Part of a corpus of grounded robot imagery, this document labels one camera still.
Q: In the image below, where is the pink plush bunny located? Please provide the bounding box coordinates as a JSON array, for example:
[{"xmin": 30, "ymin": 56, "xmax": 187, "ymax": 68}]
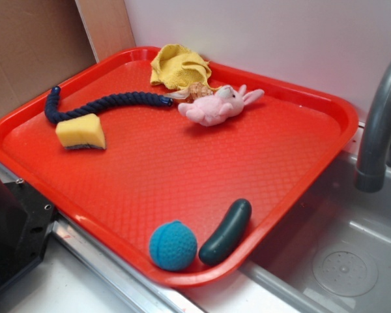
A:
[{"xmin": 178, "ymin": 85, "xmax": 265, "ymax": 127}]

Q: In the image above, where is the dark blue rope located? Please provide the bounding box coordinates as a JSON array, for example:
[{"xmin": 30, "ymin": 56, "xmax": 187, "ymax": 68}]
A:
[{"xmin": 44, "ymin": 85, "xmax": 174, "ymax": 125}]

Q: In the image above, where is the yellow cloth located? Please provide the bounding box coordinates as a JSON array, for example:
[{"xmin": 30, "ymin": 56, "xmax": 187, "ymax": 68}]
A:
[{"xmin": 150, "ymin": 44, "xmax": 212, "ymax": 90}]

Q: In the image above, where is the dark green toy cucumber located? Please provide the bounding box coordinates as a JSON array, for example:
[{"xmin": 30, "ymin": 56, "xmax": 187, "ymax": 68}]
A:
[{"xmin": 199, "ymin": 198, "xmax": 252, "ymax": 266}]

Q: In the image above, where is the brown cardboard panel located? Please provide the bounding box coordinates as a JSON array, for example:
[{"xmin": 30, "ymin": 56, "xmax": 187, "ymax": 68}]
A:
[{"xmin": 0, "ymin": 1, "xmax": 135, "ymax": 117}]

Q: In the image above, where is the red plastic tray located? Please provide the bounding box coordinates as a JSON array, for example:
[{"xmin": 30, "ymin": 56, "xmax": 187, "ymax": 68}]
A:
[{"xmin": 0, "ymin": 62, "xmax": 358, "ymax": 287}]

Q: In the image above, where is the grey toy faucet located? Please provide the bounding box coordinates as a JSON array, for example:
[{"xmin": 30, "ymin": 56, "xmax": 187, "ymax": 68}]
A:
[{"xmin": 354, "ymin": 62, "xmax": 391, "ymax": 192}]

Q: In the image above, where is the yellow sponge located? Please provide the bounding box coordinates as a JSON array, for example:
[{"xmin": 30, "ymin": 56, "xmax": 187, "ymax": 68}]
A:
[{"xmin": 55, "ymin": 113, "xmax": 106, "ymax": 149}]

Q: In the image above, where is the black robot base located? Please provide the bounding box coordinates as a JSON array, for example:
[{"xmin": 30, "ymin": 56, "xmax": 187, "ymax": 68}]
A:
[{"xmin": 0, "ymin": 180, "xmax": 56, "ymax": 292}]

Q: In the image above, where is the blue textured ball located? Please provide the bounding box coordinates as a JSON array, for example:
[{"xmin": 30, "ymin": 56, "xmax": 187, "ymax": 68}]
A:
[{"xmin": 149, "ymin": 220, "xmax": 197, "ymax": 272}]

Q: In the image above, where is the grey toy sink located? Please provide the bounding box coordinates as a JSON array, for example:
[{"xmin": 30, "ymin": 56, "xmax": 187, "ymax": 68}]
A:
[{"xmin": 240, "ymin": 129, "xmax": 391, "ymax": 312}]

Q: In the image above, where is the tan seashell toy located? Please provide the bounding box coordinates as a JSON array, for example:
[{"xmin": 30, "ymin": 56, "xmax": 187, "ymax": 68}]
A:
[{"xmin": 164, "ymin": 82, "xmax": 218, "ymax": 103}]

